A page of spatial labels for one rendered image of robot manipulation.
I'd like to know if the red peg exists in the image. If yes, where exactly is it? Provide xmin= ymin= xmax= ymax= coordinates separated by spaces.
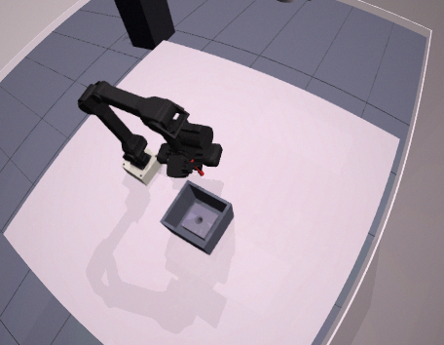
xmin=195 ymin=167 xmax=204 ymax=176

